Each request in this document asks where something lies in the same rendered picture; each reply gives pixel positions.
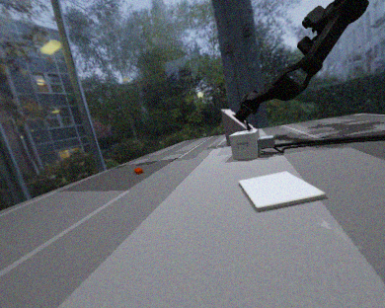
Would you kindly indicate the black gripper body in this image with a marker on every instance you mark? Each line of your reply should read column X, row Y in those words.
column 305, row 44

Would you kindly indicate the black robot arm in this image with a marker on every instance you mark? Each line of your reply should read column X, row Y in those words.
column 335, row 18

